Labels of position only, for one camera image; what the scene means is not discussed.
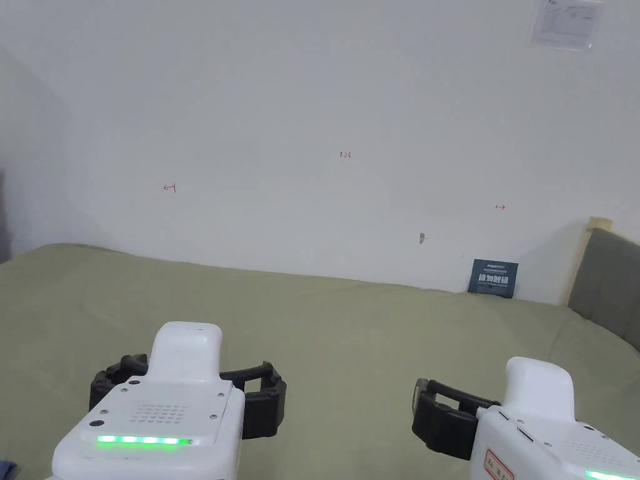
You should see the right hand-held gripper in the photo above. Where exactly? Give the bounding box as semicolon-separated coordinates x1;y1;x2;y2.
411;356;640;480

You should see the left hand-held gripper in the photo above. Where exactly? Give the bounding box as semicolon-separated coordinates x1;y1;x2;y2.
51;322;288;480

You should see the bed with pale green sheet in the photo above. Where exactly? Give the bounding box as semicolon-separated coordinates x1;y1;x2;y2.
0;243;640;480

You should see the dark blue printed card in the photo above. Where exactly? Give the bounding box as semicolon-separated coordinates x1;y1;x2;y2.
467;259;519;300

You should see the white paper notice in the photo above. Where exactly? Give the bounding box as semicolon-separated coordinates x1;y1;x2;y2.
529;0;604;50

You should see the grey padded headboard, wooden frame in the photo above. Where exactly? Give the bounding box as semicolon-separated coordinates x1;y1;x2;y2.
567;216;640;352

